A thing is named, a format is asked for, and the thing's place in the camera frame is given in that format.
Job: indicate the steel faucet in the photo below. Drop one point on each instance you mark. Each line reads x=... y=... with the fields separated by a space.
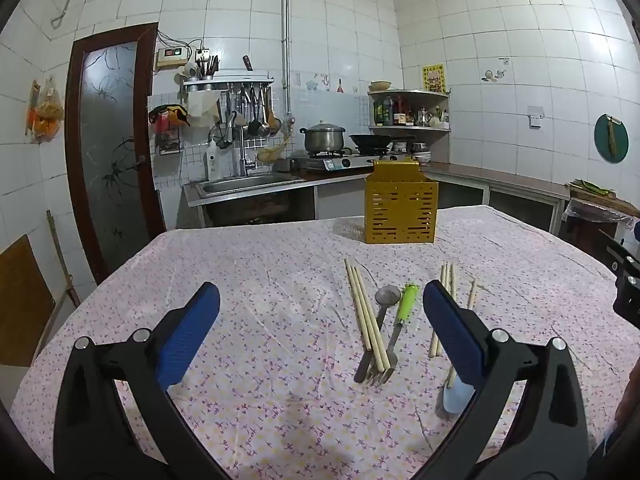
x=242 y=150

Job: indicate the pale blue plastic spoon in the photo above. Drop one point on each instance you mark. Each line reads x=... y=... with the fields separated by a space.
x=452 y=402

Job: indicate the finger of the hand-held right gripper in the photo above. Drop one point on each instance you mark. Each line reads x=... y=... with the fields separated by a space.
x=629 y=297
x=627 y=262

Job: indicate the yellow perforated utensil holder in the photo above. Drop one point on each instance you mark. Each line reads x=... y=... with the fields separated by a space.
x=400 y=205

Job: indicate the brown door with frosted glass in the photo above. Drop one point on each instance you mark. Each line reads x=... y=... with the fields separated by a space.
x=110 y=135

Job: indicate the wooden board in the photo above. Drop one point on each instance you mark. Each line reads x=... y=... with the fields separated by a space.
x=22 y=305

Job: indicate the kitchen counter with cabinets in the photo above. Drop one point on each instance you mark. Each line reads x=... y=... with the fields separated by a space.
x=500 y=180

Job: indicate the hanging orange plastic bag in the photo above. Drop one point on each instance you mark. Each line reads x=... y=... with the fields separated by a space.
x=46 y=115

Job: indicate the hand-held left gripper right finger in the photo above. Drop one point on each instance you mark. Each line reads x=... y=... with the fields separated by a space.
x=455 y=337

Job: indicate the green vegetables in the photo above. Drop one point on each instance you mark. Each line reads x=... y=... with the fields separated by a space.
x=590 y=187

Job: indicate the steel sink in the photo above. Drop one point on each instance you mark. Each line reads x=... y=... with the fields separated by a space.
x=250 y=184

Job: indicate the grey wall pipe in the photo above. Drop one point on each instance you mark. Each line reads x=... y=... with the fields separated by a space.
x=286 y=35

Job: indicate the white wall switch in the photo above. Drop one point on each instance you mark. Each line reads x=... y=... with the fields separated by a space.
x=535 y=116

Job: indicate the clear plastic sheet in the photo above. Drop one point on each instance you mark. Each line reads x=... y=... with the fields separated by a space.
x=595 y=210

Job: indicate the corner wall shelf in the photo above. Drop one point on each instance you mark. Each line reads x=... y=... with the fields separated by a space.
x=410 y=127

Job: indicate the floral pink tablecloth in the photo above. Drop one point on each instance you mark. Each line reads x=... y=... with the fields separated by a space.
x=280 y=310

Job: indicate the wooden stick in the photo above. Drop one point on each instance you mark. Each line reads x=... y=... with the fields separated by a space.
x=62 y=260

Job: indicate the white soap bottle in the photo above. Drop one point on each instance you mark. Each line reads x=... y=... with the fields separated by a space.
x=213 y=160

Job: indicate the wooden chopstick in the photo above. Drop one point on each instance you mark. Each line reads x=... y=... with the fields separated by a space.
x=437 y=310
x=446 y=280
x=471 y=294
x=366 y=315
x=356 y=300
x=372 y=315

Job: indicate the gas stove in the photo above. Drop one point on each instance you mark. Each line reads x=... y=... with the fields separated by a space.
x=330 y=164

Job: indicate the bowl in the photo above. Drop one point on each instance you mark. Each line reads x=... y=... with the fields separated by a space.
x=381 y=85

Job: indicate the metal spoon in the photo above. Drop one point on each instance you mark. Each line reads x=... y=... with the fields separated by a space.
x=387 y=296

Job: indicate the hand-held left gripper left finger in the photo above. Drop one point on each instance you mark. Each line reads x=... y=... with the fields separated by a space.
x=190 y=332

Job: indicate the metal wall utensil rack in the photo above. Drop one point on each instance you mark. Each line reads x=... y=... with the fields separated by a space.
x=227 y=80

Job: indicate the black wok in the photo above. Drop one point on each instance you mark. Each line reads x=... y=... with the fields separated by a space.
x=370 y=141

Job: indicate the white wall control box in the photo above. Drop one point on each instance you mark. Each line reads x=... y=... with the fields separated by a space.
x=172 y=57

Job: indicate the steel cooking pot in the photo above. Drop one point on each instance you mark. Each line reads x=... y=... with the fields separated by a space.
x=322 y=137

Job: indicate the yellow wall poster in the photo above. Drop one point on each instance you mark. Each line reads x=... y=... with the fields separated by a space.
x=433 y=78

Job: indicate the colourful cloth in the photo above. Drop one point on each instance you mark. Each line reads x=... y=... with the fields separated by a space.
x=169 y=116

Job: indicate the green round cutting board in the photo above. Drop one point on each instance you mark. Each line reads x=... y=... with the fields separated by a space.
x=611 y=137

